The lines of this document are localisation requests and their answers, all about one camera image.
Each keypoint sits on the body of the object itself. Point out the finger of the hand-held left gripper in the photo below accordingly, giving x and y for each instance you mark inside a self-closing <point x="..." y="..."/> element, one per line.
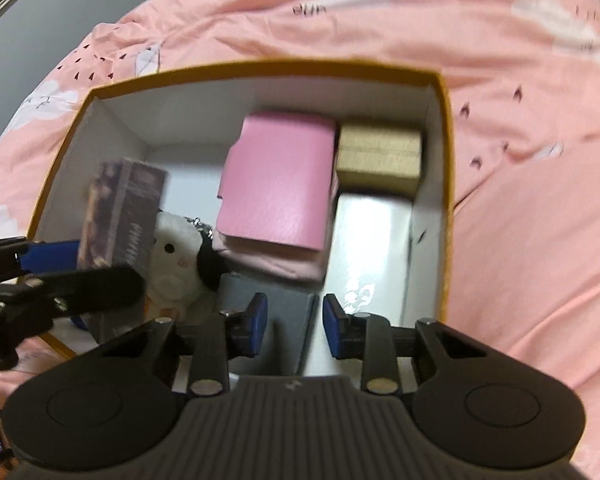
<point x="95" y="282"/>
<point x="50" y="257"/>

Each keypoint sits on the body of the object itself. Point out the large orange cardboard box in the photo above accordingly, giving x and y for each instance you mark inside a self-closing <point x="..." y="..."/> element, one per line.
<point x="180" y="110"/>

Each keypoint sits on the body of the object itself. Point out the brown printed box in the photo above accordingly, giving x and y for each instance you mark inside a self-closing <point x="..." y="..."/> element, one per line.
<point x="125" y="220"/>

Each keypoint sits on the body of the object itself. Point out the gold box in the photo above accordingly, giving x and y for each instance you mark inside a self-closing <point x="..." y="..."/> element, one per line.
<point x="380" y="160"/>

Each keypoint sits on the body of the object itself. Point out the dark grey box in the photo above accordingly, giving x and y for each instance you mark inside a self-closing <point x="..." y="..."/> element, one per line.
<point x="285" y="320"/>

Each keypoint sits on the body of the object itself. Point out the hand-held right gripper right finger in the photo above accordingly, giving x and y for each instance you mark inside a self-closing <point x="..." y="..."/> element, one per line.
<point x="332" y="325"/>

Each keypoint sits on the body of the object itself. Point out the pink pouch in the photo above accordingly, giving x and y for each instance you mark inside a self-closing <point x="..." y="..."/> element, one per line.
<point x="270" y="262"/>

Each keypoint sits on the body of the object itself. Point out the pink printed blanket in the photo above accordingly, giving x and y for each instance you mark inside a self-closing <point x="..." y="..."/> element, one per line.
<point x="530" y="210"/>

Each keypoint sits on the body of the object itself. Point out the white pink plush toy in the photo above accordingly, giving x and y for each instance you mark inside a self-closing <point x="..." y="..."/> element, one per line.
<point x="172" y="255"/>

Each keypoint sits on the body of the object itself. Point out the white box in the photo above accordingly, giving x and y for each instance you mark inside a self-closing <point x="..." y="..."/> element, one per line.
<point x="370" y="240"/>

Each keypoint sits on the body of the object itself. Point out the pink leather wallet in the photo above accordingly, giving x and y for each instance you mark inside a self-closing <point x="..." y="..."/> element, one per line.
<point x="280" y="180"/>

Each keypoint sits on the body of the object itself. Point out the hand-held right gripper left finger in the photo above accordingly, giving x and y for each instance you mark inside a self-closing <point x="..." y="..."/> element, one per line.
<point x="257" y="320"/>

